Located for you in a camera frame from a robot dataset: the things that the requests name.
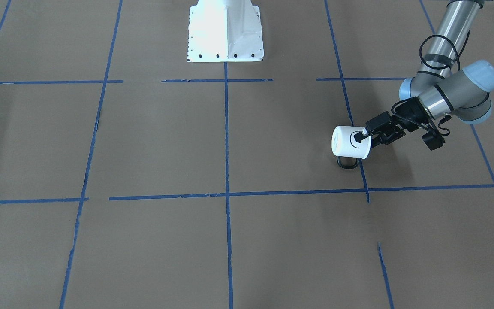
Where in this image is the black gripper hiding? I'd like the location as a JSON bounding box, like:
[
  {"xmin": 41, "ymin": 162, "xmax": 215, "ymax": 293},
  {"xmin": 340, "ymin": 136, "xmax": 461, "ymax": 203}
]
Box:
[{"xmin": 352, "ymin": 97, "xmax": 430, "ymax": 149}]

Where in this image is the white smiley face mug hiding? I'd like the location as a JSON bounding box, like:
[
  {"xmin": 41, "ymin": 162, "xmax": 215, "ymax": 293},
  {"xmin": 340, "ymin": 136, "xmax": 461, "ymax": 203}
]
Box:
[{"xmin": 331, "ymin": 126, "xmax": 371, "ymax": 170}]

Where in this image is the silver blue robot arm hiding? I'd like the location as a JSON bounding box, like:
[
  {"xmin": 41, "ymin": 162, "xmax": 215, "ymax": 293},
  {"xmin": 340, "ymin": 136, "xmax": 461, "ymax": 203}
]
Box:
[{"xmin": 349, "ymin": 0, "xmax": 494, "ymax": 150}]

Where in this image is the brown paper table cover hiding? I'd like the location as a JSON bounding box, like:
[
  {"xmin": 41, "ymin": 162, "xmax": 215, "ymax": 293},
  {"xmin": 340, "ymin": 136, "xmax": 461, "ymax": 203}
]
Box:
[{"xmin": 0, "ymin": 0, "xmax": 494, "ymax": 309}]

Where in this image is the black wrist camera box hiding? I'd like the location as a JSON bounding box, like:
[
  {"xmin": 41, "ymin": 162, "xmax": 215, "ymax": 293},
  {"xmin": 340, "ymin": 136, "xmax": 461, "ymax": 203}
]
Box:
[{"xmin": 422, "ymin": 129, "xmax": 445, "ymax": 151}]

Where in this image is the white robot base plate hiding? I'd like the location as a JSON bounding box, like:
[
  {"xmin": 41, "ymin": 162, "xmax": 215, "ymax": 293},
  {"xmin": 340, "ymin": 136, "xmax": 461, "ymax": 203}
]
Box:
[{"xmin": 187, "ymin": 0, "xmax": 265, "ymax": 63}]

